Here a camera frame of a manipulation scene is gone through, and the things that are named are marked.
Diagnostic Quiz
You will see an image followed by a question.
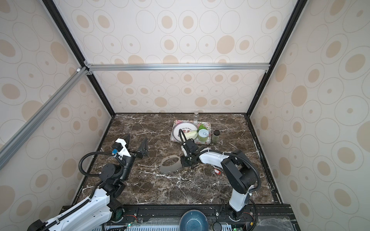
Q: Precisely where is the black vertical left corner post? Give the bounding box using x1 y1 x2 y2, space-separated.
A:
42 0 116 117

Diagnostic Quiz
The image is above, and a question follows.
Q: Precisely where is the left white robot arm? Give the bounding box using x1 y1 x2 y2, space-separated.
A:
28 134 149 231

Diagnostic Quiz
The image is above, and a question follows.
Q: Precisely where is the black vertical corner post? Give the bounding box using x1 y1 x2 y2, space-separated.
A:
246 0 307 118
42 0 116 117

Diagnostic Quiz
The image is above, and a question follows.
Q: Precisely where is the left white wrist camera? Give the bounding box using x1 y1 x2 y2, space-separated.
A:
112 139 131 160

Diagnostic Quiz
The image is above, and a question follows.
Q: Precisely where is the blue ceramic bowl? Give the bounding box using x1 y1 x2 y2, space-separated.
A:
179 210 209 231

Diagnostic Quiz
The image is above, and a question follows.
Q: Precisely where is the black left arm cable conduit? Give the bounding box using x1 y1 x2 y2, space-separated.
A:
78 151 122 177

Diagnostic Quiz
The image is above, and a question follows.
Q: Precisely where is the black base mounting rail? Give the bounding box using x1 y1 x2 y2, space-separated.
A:
105 204 300 231

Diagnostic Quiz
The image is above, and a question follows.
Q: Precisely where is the pale napa cabbage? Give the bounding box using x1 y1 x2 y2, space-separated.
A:
185 130 198 140

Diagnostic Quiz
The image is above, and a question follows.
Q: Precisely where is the white round plate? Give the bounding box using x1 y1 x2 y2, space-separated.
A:
171 122 198 142

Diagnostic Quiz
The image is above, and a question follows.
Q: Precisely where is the green plastic leaf vegetable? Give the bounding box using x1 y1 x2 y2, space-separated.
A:
198 124 207 131

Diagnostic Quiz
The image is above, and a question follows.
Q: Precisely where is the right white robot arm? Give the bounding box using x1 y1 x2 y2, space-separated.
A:
180 139 262 212

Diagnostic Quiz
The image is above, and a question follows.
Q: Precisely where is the green herb spice jar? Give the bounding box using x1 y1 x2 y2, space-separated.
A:
212 130 221 144

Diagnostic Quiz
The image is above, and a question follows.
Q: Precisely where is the floral rectangular tray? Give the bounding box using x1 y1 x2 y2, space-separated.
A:
171 120 211 145

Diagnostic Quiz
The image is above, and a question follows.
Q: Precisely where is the side aluminium frame rail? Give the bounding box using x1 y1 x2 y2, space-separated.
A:
1 66 87 168

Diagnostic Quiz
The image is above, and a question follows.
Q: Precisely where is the clear glass shaker bottle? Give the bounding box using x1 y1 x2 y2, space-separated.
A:
194 111 199 121

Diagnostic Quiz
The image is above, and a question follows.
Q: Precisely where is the small red key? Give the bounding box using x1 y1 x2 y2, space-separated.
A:
214 169 222 175

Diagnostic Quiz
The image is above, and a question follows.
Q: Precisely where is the horizontal aluminium frame rail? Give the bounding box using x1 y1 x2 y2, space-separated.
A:
87 63 270 71

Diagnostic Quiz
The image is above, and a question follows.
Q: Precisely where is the black vertical right corner post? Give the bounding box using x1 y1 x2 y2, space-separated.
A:
246 0 307 118

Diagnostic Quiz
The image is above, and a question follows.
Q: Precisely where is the green labelled tin can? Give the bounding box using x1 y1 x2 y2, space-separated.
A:
198 129 209 142

